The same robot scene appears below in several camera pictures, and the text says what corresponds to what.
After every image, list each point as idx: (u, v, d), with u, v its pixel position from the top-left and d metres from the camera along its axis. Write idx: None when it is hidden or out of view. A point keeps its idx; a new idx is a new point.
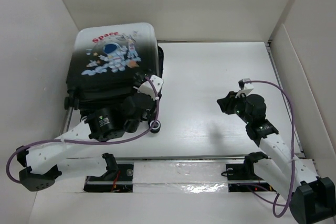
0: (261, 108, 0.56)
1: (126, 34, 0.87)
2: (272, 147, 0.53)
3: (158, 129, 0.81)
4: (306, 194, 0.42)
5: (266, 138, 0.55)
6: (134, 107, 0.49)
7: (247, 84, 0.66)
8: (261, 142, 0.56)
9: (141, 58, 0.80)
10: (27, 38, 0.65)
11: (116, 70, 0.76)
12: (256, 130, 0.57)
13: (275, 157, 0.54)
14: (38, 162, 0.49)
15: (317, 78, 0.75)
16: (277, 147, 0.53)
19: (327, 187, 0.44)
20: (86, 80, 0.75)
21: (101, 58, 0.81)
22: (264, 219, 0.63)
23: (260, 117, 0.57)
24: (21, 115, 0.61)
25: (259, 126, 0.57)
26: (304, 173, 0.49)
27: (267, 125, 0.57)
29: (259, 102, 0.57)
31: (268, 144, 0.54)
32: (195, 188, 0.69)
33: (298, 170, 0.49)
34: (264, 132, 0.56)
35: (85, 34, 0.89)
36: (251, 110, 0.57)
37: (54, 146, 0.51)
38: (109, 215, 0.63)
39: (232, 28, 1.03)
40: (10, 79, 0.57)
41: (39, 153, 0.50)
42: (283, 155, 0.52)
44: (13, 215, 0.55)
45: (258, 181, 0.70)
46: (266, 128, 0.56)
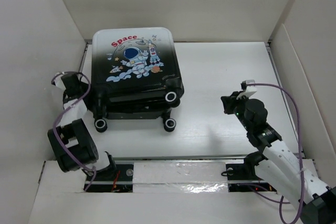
0: (262, 115, 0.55)
1: (145, 38, 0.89)
2: (278, 156, 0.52)
3: (173, 128, 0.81)
4: (319, 207, 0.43)
5: (272, 147, 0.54)
6: (70, 78, 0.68)
7: (249, 86, 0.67)
8: (265, 150, 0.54)
9: (163, 63, 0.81)
10: (27, 39, 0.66)
11: (140, 75, 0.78)
12: (258, 137, 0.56)
13: (281, 166, 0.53)
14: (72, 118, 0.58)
15: (317, 77, 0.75)
16: (283, 156, 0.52)
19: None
20: (113, 86, 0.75)
21: (123, 63, 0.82)
22: (263, 219, 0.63)
23: (262, 123, 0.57)
24: (21, 116, 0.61)
25: (262, 131, 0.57)
26: (314, 184, 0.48)
27: (269, 129, 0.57)
29: (260, 108, 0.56)
31: (273, 152, 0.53)
32: (195, 188, 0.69)
33: (308, 182, 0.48)
34: (267, 140, 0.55)
35: (103, 38, 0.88)
36: (252, 117, 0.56)
37: (69, 112, 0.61)
38: (109, 215, 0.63)
39: (232, 28, 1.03)
40: (10, 79, 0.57)
41: (67, 118, 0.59)
42: (291, 165, 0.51)
44: (12, 215, 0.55)
45: (258, 181, 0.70)
46: (269, 134, 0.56)
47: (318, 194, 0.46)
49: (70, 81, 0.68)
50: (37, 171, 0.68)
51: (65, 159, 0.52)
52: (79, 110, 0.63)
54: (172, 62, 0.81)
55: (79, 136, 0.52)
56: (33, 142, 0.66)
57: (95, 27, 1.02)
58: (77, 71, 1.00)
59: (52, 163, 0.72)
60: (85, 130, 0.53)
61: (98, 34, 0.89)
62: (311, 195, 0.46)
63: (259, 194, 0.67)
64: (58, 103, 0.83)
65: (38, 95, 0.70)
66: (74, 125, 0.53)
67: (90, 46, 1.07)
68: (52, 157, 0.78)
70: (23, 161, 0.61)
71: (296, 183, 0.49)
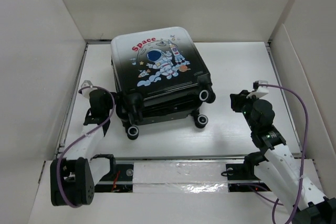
0: (269, 116, 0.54)
1: (165, 39, 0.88)
2: (280, 160, 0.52)
3: (205, 124, 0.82)
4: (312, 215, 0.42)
5: (274, 150, 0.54)
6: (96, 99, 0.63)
7: (261, 87, 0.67)
8: (268, 152, 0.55)
9: (189, 61, 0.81)
10: (27, 39, 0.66)
11: (170, 76, 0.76)
12: (262, 139, 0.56)
13: (281, 170, 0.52)
14: (81, 153, 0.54)
15: (317, 77, 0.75)
16: (285, 160, 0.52)
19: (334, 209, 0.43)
20: (146, 90, 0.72)
21: (149, 66, 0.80)
22: (263, 219, 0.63)
23: (268, 124, 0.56)
24: (21, 115, 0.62)
25: (266, 134, 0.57)
26: (311, 192, 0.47)
27: (273, 132, 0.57)
29: (267, 108, 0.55)
31: (275, 156, 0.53)
32: (195, 188, 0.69)
33: (306, 190, 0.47)
34: (271, 142, 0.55)
35: (123, 44, 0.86)
36: (258, 117, 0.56)
37: (83, 142, 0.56)
38: (109, 215, 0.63)
39: (232, 28, 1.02)
40: (11, 79, 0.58)
41: (75, 149, 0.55)
42: (290, 170, 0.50)
44: (12, 214, 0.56)
45: (258, 181, 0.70)
46: (273, 137, 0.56)
47: (314, 203, 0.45)
49: (94, 102, 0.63)
50: (37, 171, 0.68)
51: (58, 196, 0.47)
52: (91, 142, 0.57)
54: (198, 60, 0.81)
55: (77, 176, 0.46)
56: (33, 142, 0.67)
57: (95, 28, 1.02)
58: (78, 71, 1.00)
59: None
60: (84, 171, 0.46)
61: (116, 42, 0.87)
62: (306, 203, 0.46)
63: (259, 194, 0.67)
64: (58, 103, 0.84)
65: (38, 95, 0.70)
66: (77, 162, 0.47)
67: (90, 46, 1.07)
68: (52, 157, 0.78)
70: (23, 161, 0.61)
71: (293, 189, 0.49)
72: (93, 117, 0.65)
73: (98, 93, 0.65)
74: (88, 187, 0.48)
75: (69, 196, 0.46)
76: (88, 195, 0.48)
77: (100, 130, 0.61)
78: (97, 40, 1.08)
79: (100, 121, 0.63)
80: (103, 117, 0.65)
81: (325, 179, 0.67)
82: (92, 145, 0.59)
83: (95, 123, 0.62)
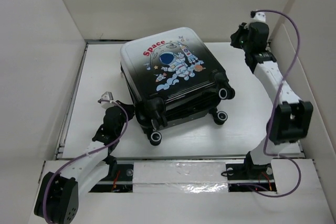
0: (263, 32, 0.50)
1: (174, 41, 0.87)
2: (266, 72, 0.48)
3: (226, 120, 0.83)
4: (285, 111, 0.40)
5: (263, 64, 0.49)
6: (111, 120, 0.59)
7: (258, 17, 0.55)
8: (256, 68, 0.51)
9: (202, 61, 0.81)
10: (27, 39, 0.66)
11: (188, 77, 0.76)
12: (254, 57, 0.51)
13: (266, 83, 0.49)
14: (75, 172, 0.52)
15: (317, 77, 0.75)
16: (271, 72, 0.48)
19: (306, 110, 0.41)
20: (166, 94, 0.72)
21: (165, 70, 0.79)
22: (263, 219, 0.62)
23: (261, 44, 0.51)
24: (21, 115, 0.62)
25: (259, 53, 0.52)
26: (288, 95, 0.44)
27: (267, 53, 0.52)
29: (262, 27, 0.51)
31: (261, 68, 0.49)
32: (195, 188, 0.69)
33: (283, 93, 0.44)
34: (262, 59, 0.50)
35: (134, 50, 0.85)
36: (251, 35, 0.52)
37: (83, 161, 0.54)
38: (110, 215, 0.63)
39: (232, 28, 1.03)
40: (11, 78, 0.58)
41: (73, 167, 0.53)
42: (273, 79, 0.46)
44: (13, 214, 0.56)
45: (258, 181, 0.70)
46: (265, 56, 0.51)
47: (289, 102, 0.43)
49: (108, 121, 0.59)
50: (37, 171, 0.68)
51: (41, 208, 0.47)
52: (90, 163, 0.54)
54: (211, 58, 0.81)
55: (64, 195, 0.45)
56: (33, 142, 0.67)
57: (95, 27, 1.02)
58: (77, 71, 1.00)
59: (52, 163, 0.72)
60: (69, 195, 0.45)
61: (126, 49, 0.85)
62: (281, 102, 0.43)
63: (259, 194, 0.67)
64: (58, 103, 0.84)
65: (37, 95, 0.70)
66: (70, 181, 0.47)
67: (90, 46, 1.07)
68: (52, 156, 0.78)
70: (23, 162, 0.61)
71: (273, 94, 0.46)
72: (104, 133, 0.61)
73: (113, 111, 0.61)
74: (70, 210, 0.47)
75: (50, 211, 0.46)
76: (67, 217, 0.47)
77: (103, 151, 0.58)
78: (97, 40, 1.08)
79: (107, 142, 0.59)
80: (112, 138, 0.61)
81: (325, 179, 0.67)
82: (93, 164, 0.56)
83: (102, 142, 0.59)
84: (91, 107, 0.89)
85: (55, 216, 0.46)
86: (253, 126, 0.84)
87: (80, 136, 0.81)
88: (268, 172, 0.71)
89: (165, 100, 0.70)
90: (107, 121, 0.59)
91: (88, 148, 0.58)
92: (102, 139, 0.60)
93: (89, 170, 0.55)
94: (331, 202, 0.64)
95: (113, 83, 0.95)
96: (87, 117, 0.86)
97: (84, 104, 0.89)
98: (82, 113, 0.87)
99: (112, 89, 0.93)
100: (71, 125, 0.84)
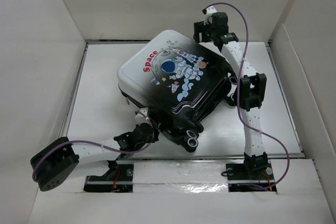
0: (222, 17, 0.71)
1: (166, 47, 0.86)
2: (230, 51, 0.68)
3: None
4: (244, 84, 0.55)
5: (228, 45, 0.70)
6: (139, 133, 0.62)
7: (208, 10, 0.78)
8: (223, 48, 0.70)
9: (200, 57, 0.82)
10: (27, 39, 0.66)
11: (199, 76, 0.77)
12: (220, 38, 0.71)
13: (230, 59, 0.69)
14: (84, 153, 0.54)
15: (317, 77, 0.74)
16: (234, 51, 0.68)
19: (262, 80, 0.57)
20: (191, 102, 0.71)
21: (174, 78, 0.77)
22: (263, 219, 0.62)
23: (223, 28, 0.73)
24: (21, 115, 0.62)
25: (224, 34, 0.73)
26: (248, 70, 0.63)
27: (230, 34, 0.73)
29: (221, 14, 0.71)
31: (227, 49, 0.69)
32: (195, 188, 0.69)
33: (244, 68, 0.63)
34: (226, 40, 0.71)
35: (132, 71, 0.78)
36: (216, 23, 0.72)
37: (96, 149, 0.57)
38: (109, 215, 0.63)
39: (231, 28, 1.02)
40: (11, 80, 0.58)
41: (84, 148, 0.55)
42: (236, 57, 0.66)
44: (13, 214, 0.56)
45: (258, 181, 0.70)
46: (229, 36, 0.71)
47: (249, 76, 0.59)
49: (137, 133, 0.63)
50: None
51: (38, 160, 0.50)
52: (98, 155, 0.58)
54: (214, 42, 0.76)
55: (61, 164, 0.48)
56: (33, 141, 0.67)
57: (95, 27, 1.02)
58: (77, 71, 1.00)
59: None
60: (64, 167, 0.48)
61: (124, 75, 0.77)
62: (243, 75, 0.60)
63: (259, 194, 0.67)
64: (58, 103, 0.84)
65: (38, 95, 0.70)
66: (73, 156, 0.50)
67: (90, 46, 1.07)
68: None
70: (23, 161, 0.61)
71: (237, 68, 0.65)
72: (126, 139, 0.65)
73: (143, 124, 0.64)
74: (54, 180, 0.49)
75: (40, 169, 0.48)
76: (48, 184, 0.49)
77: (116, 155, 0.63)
78: (97, 40, 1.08)
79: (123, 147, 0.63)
80: (127, 148, 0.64)
81: (325, 179, 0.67)
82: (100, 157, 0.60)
83: (118, 146, 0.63)
84: (91, 106, 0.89)
85: (41, 177, 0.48)
86: None
87: (80, 136, 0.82)
88: (268, 172, 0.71)
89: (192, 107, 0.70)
90: (136, 131, 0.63)
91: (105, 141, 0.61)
92: (121, 142, 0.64)
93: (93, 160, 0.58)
94: (331, 202, 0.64)
95: (114, 83, 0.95)
96: (88, 117, 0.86)
97: (84, 104, 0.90)
98: (82, 113, 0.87)
99: (112, 89, 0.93)
100: (71, 125, 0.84)
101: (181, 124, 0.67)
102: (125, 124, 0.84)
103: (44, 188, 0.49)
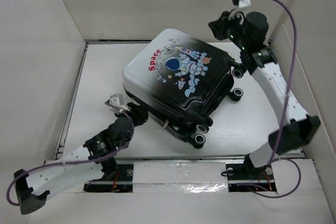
0: (261, 26, 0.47)
1: (168, 45, 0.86)
2: (269, 79, 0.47)
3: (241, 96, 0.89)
4: None
5: (264, 68, 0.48)
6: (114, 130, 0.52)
7: (241, 2, 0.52)
8: (256, 71, 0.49)
9: (203, 53, 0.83)
10: (27, 39, 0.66)
11: (204, 72, 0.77)
12: (253, 56, 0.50)
13: (267, 89, 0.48)
14: (40, 183, 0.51)
15: (317, 77, 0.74)
16: (274, 79, 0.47)
19: (315, 126, 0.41)
20: (199, 97, 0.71)
21: (179, 75, 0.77)
22: (263, 219, 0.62)
23: (259, 40, 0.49)
24: (21, 116, 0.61)
25: (257, 51, 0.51)
26: (295, 110, 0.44)
27: (265, 50, 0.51)
29: (259, 20, 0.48)
31: (263, 75, 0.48)
32: (195, 188, 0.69)
33: (290, 107, 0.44)
34: (261, 61, 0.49)
35: (137, 71, 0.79)
36: (250, 33, 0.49)
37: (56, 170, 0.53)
38: (109, 215, 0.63)
39: None
40: (11, 80, 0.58)
41: (40, 175, 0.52)
42: (277, 89, 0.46)
44: (13, 214, 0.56)
45: (258, 181, 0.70)
46: (264, 54, 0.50)
47: (296, 120, 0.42)
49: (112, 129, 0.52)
50: None
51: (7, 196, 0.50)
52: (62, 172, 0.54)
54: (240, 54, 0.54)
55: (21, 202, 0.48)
56: (33, 142, 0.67)
57: (94, 28, 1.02)
58: (77, 71, 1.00)
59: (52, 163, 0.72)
60: (20, 203, 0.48)
61: (129, 75, 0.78)
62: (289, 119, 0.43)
63: (260, 195, 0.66)
64: (58, 103, 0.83)
65: (37, 95, 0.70)
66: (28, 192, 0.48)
67: (90, 46, 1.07)
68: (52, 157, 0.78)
70: (23, 162, 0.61)
71: (277, 107, 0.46)
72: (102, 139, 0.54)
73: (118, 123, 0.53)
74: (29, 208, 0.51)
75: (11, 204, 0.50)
76: (28, 209, 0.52)
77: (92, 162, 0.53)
78: (97, 40, 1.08)
79: (93, 155, 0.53)
80: (107, 148, 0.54)
81: (325, 179, 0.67)
82: (75, 170, 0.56)
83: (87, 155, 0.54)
84: (91, 106, 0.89)
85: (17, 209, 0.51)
86: (253, 126, 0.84)
87: (80, 136, 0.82)
88: (268, 172, 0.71)
89: (201, 101, 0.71)
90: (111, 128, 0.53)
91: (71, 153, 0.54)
92: (96, 146, 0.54)
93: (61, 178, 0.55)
94: (332, 202, 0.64)
95: (114, 83, 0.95)
96: (87, 117, 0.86)
97: (84, 104, 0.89)
98: (82, 113, 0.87)
99: (112, 89, 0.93)
100: (71, 125, 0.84)
101: (191, 119, 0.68)
102: None
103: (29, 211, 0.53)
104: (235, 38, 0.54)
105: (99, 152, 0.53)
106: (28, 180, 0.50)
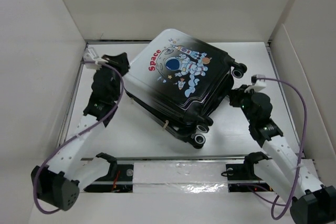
0: (266, 108, 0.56)
1: (168, 46, 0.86)
2: (276, 151, 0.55)
3: None
4: (310, 203, 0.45)
5: (272, 141, 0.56)
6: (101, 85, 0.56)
7: (259, 82, 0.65)
8: (265, 145, 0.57)
9: (203, 53, 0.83)
10: (27, 39, 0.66)
11: (204, 72, 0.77)
12: (259, 130, 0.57)
13: (277, 160, 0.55)
14: (67, 163, 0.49)
15: (317, 78, 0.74)
16: (282, 150, 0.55)
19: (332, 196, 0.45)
20: (199, 97, 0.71)
21: (179, 75, 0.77)
22: (263, 219, 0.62)
23: (265, 117, 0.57)
24: (21, 116, 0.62)
25: (263, 126, 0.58)
26: (308, 180, 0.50)
27: (271, 125, 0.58)
29: (265, 102, 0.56)
31: (272, 147, 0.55)
32: (195, 188, 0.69)
33: (302, 178, 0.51)
34: (268, 134, 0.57)
35: (137, 72, 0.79)
36: (256, 110, 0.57)
37: (73, 145, 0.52)
38: (111, 214, 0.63)
39: (232, 28, 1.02)
40: (11, 80, 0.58)
41: (61, 158, 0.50)
42: (286, 160, 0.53)
44: (13, 214, 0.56)
45: (258, 181, 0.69)
46: (270, 129, 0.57)
47: (311, 190, 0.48)
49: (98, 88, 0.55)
50: None
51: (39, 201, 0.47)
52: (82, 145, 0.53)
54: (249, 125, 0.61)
55: (56, 190, 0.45)
56: (33, 142, 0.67)
57: (95, 28, 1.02)
58: (77, 71, 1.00)
59: None
60: (56, 190, 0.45)
61: (129, 76, 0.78)
62: (303, 190, 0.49)
63: (259, 195, 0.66)
64: (58, 103, 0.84)
65: (38, 95, 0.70)
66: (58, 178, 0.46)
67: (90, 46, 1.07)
68: None
70: (23, 162, 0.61)
71: (291, 177, 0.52)
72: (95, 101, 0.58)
73: (102, 75, 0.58)
74: (69, 196, 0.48)
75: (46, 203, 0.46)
76: (67, 201, 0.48)
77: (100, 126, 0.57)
78: (97, 40, 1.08)
79: (98, 117, 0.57)
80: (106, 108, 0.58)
81: (325, 179, 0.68)
82: (90, 139, 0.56)
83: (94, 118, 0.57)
84: None
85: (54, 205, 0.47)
86: None
87: None
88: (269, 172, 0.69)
89: (201, 101, 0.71)
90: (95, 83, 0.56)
91: (79, 127, 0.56)
92: (94, 109, 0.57)
93: (81, 155, 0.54)
94: None
95: None
96: None
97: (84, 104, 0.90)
98: None
99: None
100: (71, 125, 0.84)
101: (191, 118, 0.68)
102: (125, 124, 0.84)
103: (67, 206, 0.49)
104: (247, 109, 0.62)
105: (101, 112, 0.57)
106: (51, 168, 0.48)
